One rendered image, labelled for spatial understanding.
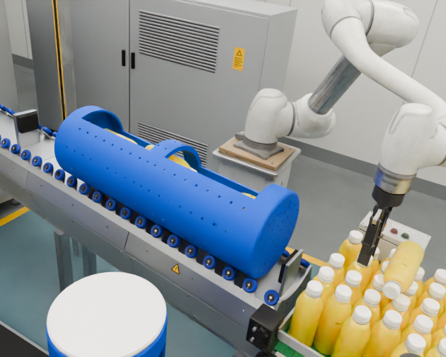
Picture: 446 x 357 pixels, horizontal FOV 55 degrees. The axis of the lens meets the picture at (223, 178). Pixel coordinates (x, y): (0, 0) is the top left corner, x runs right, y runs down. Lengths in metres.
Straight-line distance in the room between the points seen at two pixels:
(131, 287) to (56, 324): 0.20
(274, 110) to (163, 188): 0.72
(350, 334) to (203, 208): 0.51
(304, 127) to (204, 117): 1.37
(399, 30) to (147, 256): 1.11
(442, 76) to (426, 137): 2.88
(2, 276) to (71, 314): 1.74
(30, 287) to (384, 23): 2.22
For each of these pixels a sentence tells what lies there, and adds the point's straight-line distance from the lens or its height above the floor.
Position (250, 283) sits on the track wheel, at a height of 0.97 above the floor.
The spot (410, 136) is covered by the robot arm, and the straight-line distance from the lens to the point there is 1.04.
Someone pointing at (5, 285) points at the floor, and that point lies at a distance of 2.78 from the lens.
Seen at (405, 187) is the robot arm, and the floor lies 1.38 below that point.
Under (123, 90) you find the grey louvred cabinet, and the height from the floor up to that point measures 0.69.
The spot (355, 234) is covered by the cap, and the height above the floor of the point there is 1.11.
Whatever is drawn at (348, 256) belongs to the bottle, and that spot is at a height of 1.04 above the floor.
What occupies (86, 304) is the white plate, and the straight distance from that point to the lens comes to 1.14.
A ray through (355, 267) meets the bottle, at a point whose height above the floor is 1.09.
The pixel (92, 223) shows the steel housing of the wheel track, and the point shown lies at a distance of 1.69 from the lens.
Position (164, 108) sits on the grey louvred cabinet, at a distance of 3.33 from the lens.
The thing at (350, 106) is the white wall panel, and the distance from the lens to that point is 4.07.
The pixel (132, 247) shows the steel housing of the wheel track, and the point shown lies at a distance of 1.56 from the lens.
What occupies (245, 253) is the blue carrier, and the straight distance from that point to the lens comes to 1.19.
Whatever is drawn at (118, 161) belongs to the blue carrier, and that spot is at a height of 1.17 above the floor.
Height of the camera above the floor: 1.85
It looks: 30 degrees down
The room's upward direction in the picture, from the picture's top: 7 degrees clockwise
